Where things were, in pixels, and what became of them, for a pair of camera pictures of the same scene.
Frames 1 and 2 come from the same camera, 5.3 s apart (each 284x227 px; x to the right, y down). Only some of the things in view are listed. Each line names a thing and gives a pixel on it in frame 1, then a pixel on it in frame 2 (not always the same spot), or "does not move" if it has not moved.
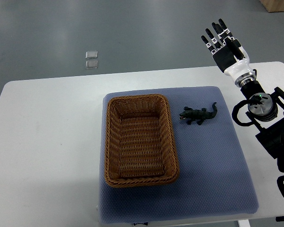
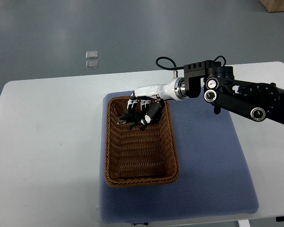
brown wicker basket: x=140 y=145 does not move
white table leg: x=244 y=223 does not move
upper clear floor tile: x=91 y=54 does not move
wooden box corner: x=278 y=5 does not move
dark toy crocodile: x=199 y=115 to x=132 y=119
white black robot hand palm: x=240 y=70 to x=173 y=90
